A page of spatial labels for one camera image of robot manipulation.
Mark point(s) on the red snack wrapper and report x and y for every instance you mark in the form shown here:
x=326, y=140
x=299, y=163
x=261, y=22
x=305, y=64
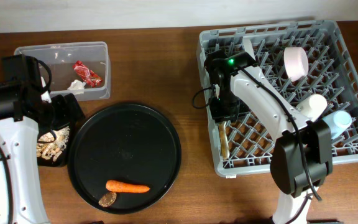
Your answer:
x=87, y=75

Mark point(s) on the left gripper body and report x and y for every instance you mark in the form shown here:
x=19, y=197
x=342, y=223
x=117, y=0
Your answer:
x=65, y=114

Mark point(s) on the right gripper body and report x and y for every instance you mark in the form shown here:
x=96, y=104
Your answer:
x=227, y=105

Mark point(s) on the pink bowl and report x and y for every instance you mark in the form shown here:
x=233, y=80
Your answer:
x=296, y=63

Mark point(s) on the orange carrot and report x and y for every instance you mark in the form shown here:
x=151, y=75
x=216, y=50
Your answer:
x=117, y=186

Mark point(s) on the grey dishwasher rack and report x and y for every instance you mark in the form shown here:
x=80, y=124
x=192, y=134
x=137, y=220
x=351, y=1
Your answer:
x=331, y=74

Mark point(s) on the black rectangular tray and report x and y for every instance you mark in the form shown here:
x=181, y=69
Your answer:
x=61, y=162

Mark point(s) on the wooden chopstick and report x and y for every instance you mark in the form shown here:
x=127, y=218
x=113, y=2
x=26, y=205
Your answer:
x=221, y=135

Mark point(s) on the grey plate with food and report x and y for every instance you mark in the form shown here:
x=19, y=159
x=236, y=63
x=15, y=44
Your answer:
x=248, y=47

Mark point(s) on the white tissue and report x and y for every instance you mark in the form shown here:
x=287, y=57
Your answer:
x=77, y=87

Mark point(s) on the brown cookie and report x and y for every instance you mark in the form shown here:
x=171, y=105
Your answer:
x=108, y=199

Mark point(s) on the clear plastic bin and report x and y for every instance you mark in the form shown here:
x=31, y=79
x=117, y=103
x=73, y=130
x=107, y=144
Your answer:
x=60, y=58

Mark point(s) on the light blue cup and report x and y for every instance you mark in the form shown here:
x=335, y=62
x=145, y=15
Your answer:
x=338, y=122

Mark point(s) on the pile of food scraps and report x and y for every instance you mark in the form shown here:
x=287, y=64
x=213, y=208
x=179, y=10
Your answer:
x=51, y=146

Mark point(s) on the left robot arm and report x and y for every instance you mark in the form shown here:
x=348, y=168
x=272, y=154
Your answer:
x=27, y=112

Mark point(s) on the white plastic fork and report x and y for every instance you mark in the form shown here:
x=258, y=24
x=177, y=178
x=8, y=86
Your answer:
x=226, y=145

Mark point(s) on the white cup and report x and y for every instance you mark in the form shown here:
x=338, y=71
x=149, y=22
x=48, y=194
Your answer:
x=312, y=106

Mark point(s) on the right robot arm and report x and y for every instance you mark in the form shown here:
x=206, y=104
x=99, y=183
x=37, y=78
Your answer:
x=302, y=157

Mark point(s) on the black round tray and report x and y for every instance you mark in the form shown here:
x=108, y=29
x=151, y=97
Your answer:
x=130, y=143

